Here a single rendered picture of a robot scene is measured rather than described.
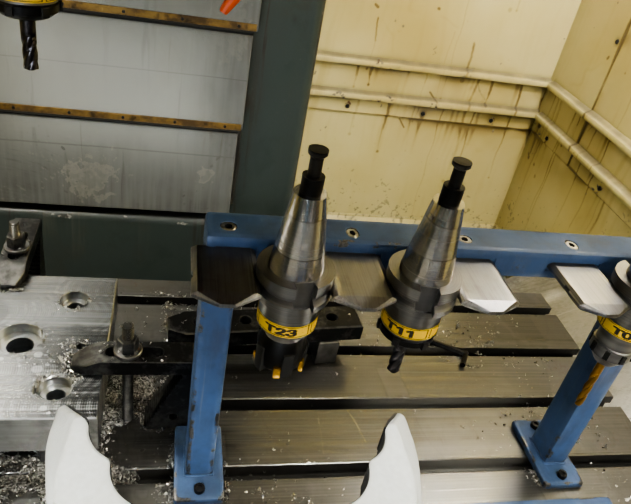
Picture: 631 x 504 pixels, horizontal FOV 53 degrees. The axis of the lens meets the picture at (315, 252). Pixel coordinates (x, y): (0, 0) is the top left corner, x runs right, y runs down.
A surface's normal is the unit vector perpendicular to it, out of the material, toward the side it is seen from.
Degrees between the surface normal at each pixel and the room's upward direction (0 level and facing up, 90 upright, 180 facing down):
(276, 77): 90
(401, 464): 0
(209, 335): 90
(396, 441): 0
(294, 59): 90
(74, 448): 0
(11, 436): 90
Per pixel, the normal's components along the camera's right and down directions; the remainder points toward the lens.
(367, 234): 0.17, -0.81
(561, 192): -0.97, -0.04
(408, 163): 0.16, 0.58
